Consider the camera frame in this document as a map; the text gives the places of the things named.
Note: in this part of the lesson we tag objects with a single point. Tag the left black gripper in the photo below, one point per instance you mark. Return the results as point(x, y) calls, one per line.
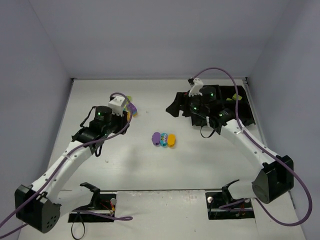
point(124, 122)

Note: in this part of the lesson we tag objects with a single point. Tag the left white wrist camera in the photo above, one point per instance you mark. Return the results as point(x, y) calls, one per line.
point(117, 105)

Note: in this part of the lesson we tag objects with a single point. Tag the green blue orange lego stack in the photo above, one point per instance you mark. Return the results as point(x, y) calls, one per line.
point(128, 116)

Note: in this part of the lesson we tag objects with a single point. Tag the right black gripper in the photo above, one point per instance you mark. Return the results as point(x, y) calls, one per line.
point(182, 101)

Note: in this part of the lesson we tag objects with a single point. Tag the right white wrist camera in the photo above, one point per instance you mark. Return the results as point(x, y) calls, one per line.
point(195, 86)

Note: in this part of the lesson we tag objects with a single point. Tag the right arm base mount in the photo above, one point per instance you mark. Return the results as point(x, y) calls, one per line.
point(222, 206)

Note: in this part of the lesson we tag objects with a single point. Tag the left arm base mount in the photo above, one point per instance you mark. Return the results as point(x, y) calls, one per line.
point(100, 203)

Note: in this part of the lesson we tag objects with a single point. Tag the purple blue orange lego stack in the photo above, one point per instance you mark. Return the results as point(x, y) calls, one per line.
point(131, 108)

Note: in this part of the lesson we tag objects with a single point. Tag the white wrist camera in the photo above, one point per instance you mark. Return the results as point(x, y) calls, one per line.
point(195, 86)
point(117, 105)

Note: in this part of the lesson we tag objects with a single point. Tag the orange oval lego block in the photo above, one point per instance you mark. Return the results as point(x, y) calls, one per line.
point(171, 140)

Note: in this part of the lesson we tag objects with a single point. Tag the teal oval face lego block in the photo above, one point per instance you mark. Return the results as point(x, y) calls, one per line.
point(163, 139)

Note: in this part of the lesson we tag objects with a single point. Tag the black compartment sorting tray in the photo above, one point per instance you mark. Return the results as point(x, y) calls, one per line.
point(213, 100)

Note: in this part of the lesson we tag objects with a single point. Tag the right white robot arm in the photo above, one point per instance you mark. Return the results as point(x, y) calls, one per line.
point(273, 174)

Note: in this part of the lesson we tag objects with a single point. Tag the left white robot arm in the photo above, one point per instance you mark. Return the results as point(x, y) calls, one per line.
point(42, 203)

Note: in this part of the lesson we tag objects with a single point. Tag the purple oval lego block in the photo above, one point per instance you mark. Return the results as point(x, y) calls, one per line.
point(156, 137)

